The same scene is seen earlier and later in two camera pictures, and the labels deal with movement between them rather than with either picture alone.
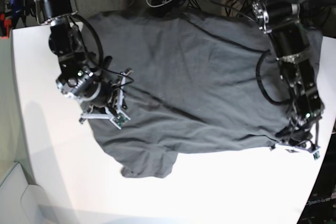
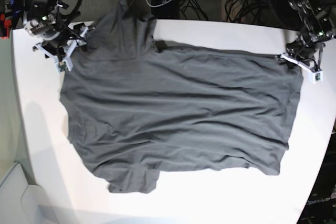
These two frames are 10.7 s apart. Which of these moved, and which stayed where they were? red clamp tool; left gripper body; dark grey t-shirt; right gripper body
Moved: dark grey t-shirt; right gripper body; left gripper body
Stayed: red clamp tool
